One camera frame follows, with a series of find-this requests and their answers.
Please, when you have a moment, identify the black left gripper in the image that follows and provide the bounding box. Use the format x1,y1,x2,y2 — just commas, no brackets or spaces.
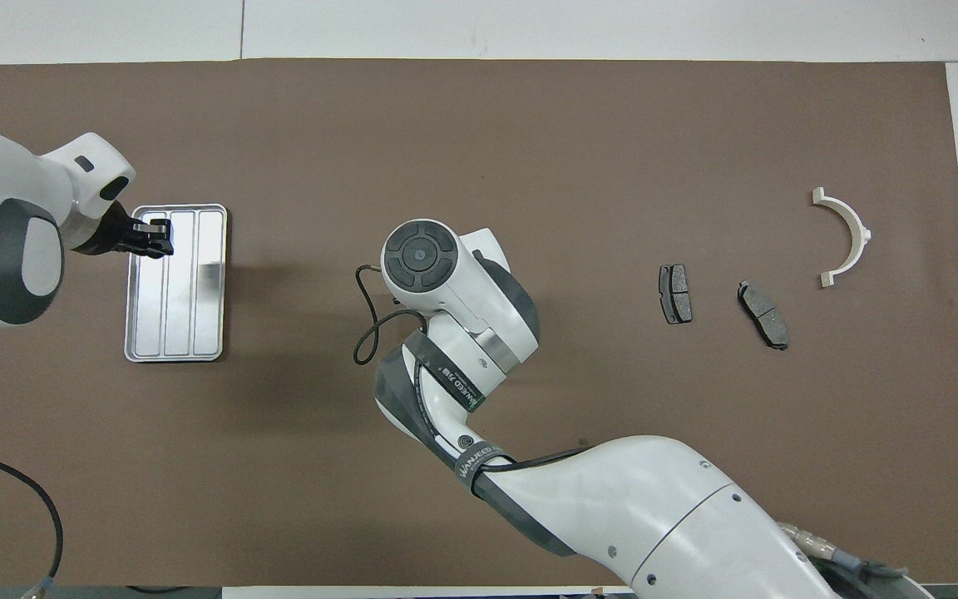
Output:
80,200,175,259

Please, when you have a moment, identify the silver metal tray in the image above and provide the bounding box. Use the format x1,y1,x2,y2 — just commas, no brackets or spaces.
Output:
124,204,229,364

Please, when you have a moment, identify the brown table mat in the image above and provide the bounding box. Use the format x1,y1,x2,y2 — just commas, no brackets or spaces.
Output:
0,58,958,588

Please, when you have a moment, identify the rectangular dark brake pad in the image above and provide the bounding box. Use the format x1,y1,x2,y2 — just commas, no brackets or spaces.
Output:
659,264,694,325

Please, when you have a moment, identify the elongated dark brake pad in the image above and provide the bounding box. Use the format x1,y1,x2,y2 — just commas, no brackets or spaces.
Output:
737,280,790,351

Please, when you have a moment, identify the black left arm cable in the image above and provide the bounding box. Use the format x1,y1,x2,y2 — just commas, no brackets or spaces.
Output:
0,445,63,599

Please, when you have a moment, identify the white half-ring clamp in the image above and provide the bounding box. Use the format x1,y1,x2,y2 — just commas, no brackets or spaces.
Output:
812,187,872,290

